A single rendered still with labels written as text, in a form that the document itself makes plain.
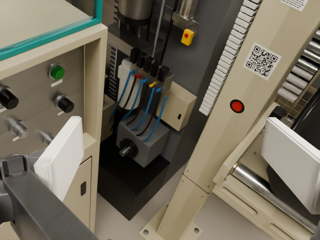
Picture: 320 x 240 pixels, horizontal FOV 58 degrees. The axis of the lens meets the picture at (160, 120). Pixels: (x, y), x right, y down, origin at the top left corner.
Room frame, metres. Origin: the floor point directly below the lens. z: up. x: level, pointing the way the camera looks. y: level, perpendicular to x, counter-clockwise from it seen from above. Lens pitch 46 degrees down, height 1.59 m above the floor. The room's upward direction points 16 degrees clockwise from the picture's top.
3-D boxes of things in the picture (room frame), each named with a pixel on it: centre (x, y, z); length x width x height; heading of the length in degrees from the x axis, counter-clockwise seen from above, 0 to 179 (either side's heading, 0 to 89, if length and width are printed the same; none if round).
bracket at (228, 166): (0.70, -0.31, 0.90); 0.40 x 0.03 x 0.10; 153
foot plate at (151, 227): (0.71, -0.24, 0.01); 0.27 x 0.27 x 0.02; 63
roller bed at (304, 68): (1.05, -0.45, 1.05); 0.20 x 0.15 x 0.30; 63
